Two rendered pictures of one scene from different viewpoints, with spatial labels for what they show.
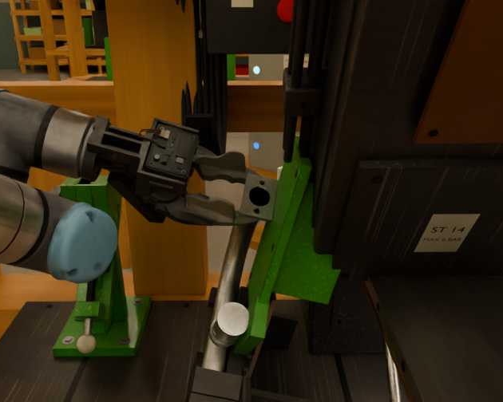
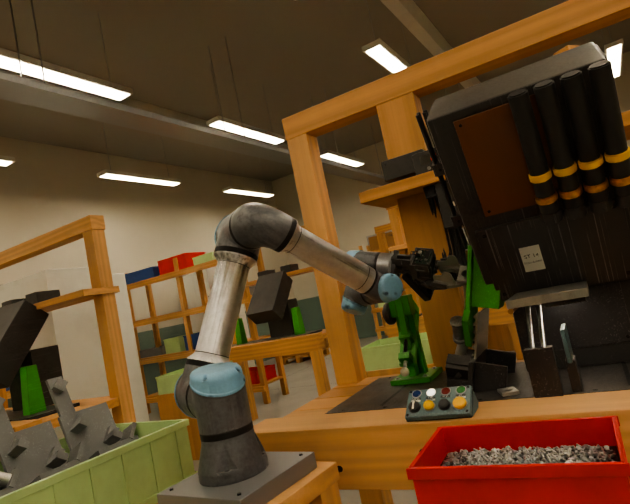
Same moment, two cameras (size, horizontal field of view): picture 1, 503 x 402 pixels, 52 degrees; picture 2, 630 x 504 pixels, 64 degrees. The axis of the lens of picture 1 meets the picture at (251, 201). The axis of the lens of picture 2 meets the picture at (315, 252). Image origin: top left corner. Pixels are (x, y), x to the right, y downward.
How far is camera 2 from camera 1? 0.91 m
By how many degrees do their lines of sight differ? 39
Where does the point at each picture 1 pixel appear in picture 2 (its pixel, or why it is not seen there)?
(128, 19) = (412, 226)
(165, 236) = (447, 334)
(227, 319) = (454, 321)
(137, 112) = not seen: hidden behind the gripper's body
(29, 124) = (371, 258)
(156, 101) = not seen: hidden behind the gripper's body
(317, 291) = (492, 302)
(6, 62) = (366, 332)
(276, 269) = (469, 292)
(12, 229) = (366, 275)
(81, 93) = not seen: hidden behind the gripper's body
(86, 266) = (391, 292)
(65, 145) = (384, 262)
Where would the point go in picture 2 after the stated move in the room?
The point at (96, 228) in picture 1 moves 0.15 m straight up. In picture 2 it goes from (393, 279) to (381, 224)
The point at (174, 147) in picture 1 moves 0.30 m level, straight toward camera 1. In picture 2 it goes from (423, 255) to (404, 254)
